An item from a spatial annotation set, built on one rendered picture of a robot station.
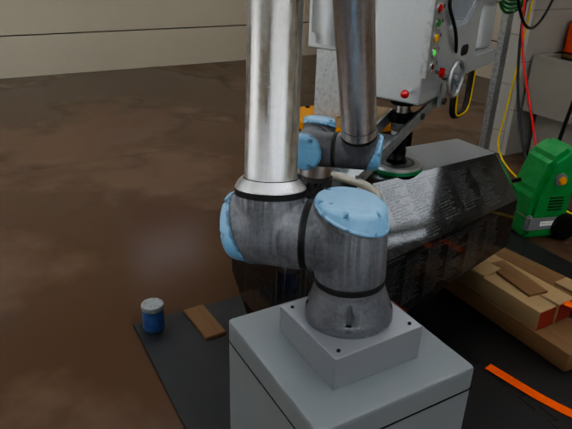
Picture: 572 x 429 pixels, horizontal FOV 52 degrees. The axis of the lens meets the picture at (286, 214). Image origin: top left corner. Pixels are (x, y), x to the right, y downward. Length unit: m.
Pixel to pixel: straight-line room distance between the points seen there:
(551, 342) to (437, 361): 1.54
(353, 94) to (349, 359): 0.57
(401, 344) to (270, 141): 0.50
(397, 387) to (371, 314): 0.15
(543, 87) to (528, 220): 1.64
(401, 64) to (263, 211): 1.24
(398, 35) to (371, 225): 1.25
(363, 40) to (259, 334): 0.68
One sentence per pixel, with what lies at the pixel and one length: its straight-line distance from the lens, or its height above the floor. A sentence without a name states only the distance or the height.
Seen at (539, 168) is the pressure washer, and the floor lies 0.44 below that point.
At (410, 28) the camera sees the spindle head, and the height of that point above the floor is 1.38.
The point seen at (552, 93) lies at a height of 0.61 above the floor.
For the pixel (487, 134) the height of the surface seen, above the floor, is 0.26.
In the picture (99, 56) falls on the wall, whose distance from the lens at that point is 8.16.
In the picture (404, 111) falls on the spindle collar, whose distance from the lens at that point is 2.39.
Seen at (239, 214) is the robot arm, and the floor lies 1.15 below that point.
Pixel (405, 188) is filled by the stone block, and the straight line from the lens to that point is 2.39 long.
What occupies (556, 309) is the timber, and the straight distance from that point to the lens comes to 2.94.
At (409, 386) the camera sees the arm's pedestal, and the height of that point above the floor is 0.85.
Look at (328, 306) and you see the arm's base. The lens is 1.21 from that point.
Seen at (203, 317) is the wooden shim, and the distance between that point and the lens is 2.82.
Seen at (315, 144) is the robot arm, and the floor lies 1.21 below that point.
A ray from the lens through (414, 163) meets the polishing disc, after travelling 2.48.
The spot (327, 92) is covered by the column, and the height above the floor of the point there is 0.93.
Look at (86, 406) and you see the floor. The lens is 2.50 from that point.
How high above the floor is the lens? 1.67
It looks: 26 degrees down
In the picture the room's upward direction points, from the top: 2 degrees clockwise
